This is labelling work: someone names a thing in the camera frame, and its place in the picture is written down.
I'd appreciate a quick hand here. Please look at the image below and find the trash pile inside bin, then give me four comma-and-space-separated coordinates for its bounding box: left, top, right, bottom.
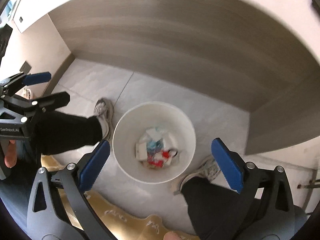
135, 127, 180, 170

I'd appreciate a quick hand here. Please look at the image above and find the white round trash bin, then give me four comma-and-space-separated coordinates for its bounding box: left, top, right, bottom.
112, 102, 196, 184

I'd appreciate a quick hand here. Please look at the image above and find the person's left hand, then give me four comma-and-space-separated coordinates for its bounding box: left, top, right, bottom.
4, 140, 17, 168

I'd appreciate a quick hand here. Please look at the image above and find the right grey sneaker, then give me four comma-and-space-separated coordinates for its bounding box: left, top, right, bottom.
170, 155, 221, 195

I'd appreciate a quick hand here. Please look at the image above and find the grey sneaker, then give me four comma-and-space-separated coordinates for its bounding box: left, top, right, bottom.
94, 98, 114, 142
170, 155, 221, 195

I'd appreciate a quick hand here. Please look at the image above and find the left grey sneaker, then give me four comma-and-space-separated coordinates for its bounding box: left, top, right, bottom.
94, 98, 114, 142

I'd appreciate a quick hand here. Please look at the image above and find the black wall socket panel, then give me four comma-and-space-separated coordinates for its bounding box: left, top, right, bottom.
20, 61, 31, 74

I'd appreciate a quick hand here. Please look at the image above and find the grey bed frame with drawers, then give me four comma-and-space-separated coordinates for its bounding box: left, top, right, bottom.
12, 0, 320, 156

